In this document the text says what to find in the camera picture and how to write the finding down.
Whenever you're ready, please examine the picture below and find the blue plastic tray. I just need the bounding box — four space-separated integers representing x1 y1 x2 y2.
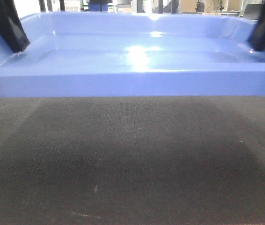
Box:
0 12 265 98

